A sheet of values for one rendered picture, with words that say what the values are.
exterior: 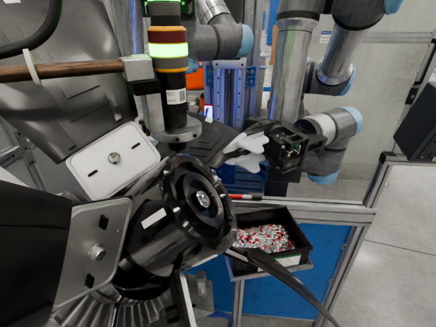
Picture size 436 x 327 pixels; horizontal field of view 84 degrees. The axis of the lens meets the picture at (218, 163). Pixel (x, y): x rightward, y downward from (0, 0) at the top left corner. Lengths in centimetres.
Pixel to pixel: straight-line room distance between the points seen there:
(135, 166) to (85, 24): 21
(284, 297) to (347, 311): 52
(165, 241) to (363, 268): 179
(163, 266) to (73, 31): 31
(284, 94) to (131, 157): 42
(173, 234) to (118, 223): 5
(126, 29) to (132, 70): 63
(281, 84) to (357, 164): 211
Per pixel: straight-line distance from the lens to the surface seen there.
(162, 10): 30
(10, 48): 30
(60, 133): 32
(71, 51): 37
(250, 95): 118
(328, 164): 65
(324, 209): 90
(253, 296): 130
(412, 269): 213
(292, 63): 62
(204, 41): 58
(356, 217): 95
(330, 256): 110
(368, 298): 183
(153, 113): 31
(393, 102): 252
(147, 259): 26
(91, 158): 31
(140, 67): 29
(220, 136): 51
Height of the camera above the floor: 139
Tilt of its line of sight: 31 degrees down
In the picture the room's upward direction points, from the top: straight up
